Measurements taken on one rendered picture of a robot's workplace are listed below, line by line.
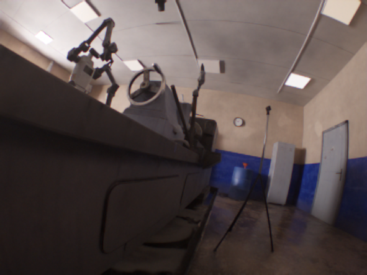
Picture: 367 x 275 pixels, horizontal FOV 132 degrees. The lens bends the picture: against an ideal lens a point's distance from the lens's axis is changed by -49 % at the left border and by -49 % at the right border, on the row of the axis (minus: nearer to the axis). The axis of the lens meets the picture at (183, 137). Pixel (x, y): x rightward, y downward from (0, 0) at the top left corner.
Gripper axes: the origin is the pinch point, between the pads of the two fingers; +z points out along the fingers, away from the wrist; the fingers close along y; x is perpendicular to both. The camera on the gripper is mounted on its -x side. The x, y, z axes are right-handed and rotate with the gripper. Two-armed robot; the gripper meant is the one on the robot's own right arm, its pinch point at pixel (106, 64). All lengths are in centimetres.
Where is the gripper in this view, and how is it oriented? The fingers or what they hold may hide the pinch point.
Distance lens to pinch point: 138.2
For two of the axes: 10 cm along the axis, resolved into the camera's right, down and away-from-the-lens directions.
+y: 1.9, 1.8, 9.6
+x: -9.4, 3.2, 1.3
